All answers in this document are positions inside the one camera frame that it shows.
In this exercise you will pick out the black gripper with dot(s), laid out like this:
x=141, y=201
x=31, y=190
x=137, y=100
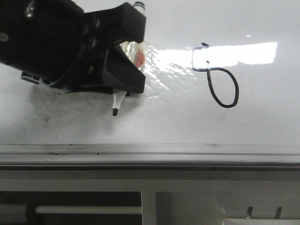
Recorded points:
x=50, y=42

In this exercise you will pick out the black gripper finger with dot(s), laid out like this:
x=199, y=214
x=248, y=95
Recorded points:
x=115, y=72
x=106, y=31

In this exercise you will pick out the white whiteboard marker pen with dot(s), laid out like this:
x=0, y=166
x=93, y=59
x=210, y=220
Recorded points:
x=136, y=54

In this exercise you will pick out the white horizontal rod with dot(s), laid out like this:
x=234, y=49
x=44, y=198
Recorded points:
x=19, y=213

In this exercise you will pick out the white tray with hooks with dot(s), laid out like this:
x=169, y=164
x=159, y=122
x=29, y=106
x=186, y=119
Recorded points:
x=254, y=221

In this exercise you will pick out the white whiteboard with aluminium frame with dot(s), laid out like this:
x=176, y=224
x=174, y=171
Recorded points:
x=222, y=88

